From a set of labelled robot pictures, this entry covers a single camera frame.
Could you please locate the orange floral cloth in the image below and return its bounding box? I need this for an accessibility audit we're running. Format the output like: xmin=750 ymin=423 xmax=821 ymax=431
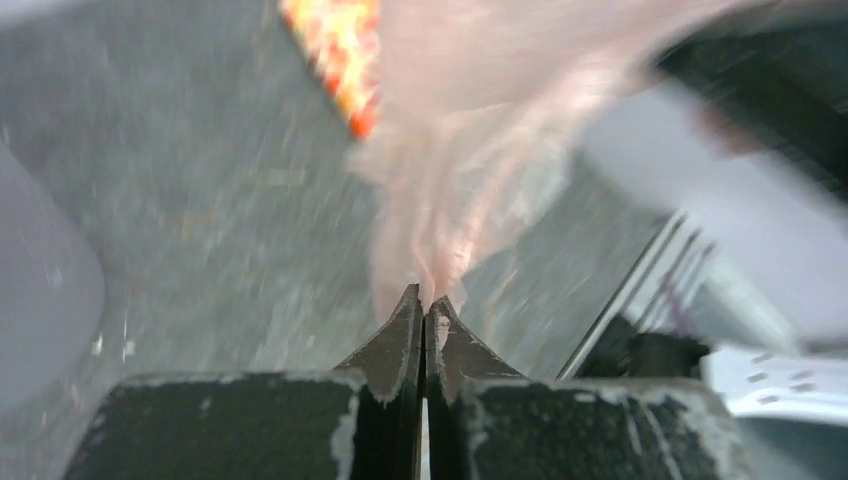
xmin=277 ymin=0 xmax=380 ymax=140

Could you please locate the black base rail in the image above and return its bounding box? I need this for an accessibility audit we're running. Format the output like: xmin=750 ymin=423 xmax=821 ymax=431
xmin=560 ymin=213 xmax=847 ymax=426

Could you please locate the grey plastic trash bin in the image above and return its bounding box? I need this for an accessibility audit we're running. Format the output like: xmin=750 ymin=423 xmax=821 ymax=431
xmin=1 ymin=147 xmax=105 ymax=410

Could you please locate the pink translucent trash bag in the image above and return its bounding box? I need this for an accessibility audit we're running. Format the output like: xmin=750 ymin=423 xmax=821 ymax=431
xmin=349 ymin=1 xmax=746 ymax=321

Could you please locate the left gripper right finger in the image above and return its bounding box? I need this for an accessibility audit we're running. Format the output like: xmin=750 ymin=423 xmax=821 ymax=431
xmin=425 ymin=299 xmax=755 ymax=479

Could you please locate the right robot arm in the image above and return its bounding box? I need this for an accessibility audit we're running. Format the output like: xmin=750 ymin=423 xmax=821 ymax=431
xmin=589 ymin=1 xmax=847 ymax=337

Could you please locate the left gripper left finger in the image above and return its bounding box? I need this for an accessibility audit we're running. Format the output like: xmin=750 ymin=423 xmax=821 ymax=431
xmin=65 ymin=285 xmax=423 ymax=479

